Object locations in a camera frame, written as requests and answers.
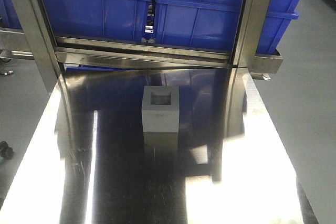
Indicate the gray square foam base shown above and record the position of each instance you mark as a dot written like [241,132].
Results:
[161,109]

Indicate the blue plastic bin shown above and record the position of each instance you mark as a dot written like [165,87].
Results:
[212,24]

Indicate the blue bin with red bags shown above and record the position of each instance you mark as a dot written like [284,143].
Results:
[115,19]

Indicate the black caster wheel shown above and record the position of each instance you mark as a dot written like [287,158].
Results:
[6,151]

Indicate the stainless steel shelf frame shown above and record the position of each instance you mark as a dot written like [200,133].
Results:
[36,41]

